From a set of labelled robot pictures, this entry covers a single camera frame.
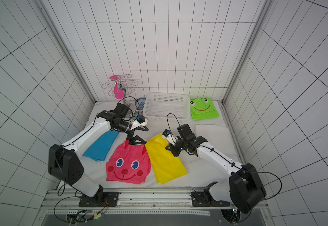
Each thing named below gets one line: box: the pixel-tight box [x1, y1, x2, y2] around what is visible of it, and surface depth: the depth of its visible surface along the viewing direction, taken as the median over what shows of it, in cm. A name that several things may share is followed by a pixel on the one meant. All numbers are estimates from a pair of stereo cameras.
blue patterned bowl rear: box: [134, 97, 147, 111], surface depth 117 cm
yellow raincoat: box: [145, 133, 188, 185], surface depth 81 cm
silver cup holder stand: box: [101, 73, 140, 108], surface depth 95 cm
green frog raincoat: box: [189, 97, 220, 121], surface depth 115 cm
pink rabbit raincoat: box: [106, 140, 152, 185], surface depth 85 cm
